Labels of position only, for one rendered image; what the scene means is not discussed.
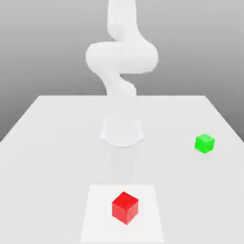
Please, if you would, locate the small red cube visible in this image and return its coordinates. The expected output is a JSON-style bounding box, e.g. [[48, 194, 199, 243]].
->
[[112, 191, 139, 225]]

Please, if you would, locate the small green cube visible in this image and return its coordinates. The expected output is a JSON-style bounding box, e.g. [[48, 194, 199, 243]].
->
[[194, 133, 215, 154]]

